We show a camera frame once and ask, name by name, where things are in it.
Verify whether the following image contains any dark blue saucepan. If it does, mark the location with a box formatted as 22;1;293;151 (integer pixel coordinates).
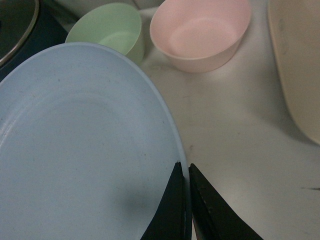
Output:
0;0;67;80

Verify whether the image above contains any light blue plastic plate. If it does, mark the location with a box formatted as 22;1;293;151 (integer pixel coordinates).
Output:
0;42;189;240

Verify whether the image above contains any cream container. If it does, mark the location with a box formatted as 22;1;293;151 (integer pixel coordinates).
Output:
267;0;320;144

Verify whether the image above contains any pink plastic bowl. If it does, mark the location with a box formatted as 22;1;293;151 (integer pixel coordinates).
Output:
149;0;252;73

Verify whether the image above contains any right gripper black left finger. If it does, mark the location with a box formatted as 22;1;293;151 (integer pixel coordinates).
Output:
141;162;187;240

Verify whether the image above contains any glass lid blue knob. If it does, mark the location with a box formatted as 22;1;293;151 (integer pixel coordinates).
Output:
0;0;40;66

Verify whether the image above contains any green plastic bowl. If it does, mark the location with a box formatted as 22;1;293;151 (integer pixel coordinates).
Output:
65;2;145;65

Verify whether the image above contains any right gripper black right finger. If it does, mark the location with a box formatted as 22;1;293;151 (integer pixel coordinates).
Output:
189;163;262;240

